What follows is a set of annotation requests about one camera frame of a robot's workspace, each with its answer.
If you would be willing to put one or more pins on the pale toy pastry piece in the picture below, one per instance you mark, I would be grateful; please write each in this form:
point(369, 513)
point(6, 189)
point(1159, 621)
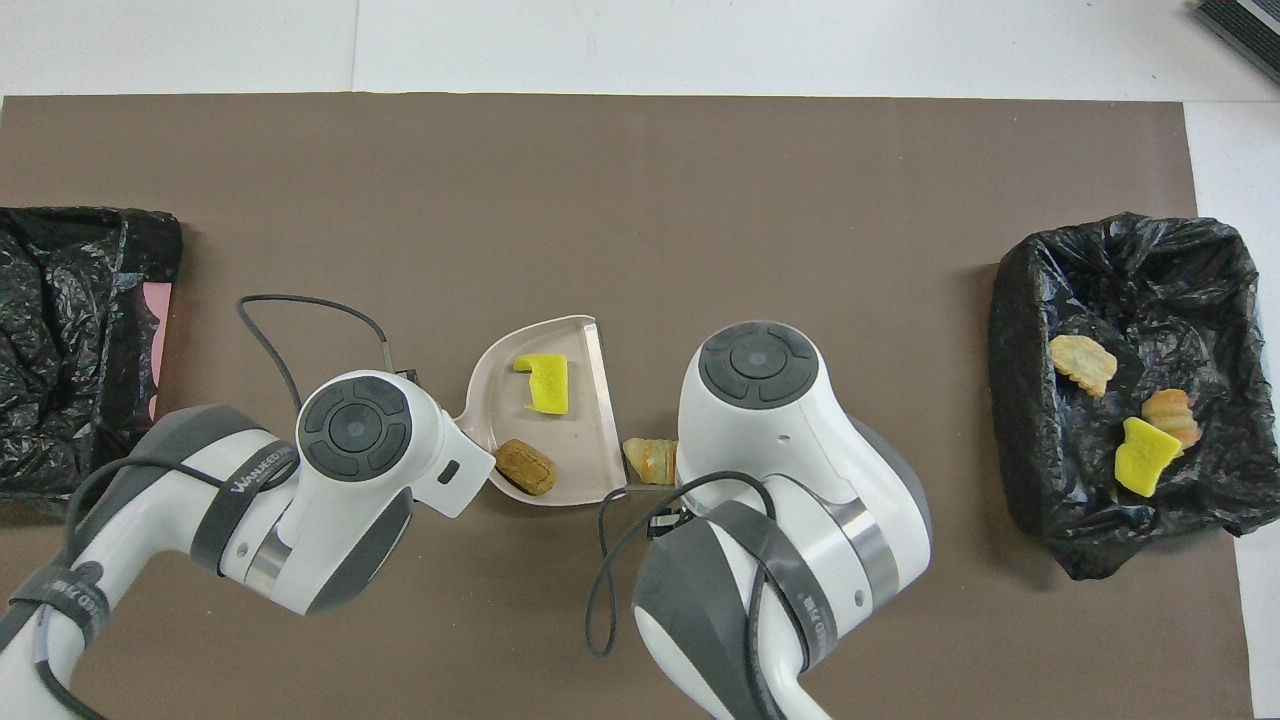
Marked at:
point(1083, 364)

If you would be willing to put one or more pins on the orange striped toy croissant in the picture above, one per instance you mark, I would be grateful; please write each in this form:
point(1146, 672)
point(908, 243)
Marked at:
point(1173, 413)
point(650, 460)

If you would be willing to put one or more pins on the dark ribbed device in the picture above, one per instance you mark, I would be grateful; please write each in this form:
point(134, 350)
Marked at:
point(1245, 25)

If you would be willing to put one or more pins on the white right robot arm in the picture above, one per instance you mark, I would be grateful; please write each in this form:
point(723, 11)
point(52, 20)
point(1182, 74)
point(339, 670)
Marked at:
point(780, 450)

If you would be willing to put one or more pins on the beige plastic dustpan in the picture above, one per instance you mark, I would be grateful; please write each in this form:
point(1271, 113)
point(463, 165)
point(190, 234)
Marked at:
point(580, 440)

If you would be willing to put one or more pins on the notched yellow sponge piece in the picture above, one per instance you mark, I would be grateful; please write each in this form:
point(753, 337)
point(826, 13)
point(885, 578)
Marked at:
point(547, 383)

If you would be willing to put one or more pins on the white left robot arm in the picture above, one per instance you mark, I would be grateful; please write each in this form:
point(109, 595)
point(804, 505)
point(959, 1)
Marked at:
point(350, 470)

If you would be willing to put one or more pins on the black garbage bag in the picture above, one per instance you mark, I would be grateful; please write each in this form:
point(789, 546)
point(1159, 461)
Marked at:
point(1040, 450)
point(60, 400)

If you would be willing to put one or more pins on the brown table mat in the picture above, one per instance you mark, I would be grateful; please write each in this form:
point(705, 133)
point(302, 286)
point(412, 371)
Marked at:
point(300, 150)

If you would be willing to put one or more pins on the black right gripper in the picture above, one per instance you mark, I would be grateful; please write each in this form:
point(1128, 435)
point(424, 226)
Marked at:
point(668, 520)

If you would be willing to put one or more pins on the brown textured toy bread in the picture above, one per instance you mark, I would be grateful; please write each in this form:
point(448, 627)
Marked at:
point(526, 467)

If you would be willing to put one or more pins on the pink plastic bin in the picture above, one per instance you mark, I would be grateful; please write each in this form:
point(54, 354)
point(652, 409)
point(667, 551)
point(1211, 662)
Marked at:
point(158, 340)

